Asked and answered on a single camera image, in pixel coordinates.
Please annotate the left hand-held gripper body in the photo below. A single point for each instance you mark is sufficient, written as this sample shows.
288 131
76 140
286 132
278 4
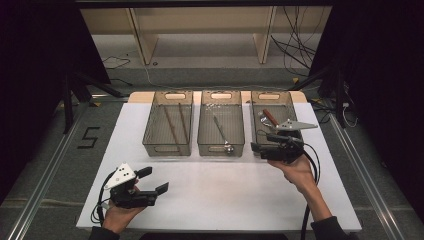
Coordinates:
133 200

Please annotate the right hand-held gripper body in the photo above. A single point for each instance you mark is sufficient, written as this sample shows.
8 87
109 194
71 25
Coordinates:
286 150

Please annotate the smoky transparent plastic bin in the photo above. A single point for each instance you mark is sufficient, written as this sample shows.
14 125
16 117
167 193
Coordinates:
166 151
286 110
206 143

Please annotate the metal spoon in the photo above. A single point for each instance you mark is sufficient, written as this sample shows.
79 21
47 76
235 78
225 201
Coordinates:
220 131

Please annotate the brown wooden chopstick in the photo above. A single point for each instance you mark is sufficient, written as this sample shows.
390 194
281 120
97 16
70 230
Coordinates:
171 128

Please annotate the person's left hand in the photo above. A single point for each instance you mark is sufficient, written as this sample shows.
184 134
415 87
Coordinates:
118 218

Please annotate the person's right hand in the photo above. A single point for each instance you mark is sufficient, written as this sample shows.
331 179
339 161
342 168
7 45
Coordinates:
298 173

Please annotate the yellow tape piece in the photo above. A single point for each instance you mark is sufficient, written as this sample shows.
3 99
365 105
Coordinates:
95 104
295 80

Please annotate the black stand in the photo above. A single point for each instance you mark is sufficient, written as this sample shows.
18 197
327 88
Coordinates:
339 100
68 106

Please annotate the black curtain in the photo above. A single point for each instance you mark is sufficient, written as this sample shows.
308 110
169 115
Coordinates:
33 66
383 66

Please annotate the beige wooden shelf unit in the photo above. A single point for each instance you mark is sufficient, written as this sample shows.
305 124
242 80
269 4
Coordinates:
200 20

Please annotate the short aluminium floor rail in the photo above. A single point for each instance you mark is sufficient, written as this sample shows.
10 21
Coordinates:
110 98

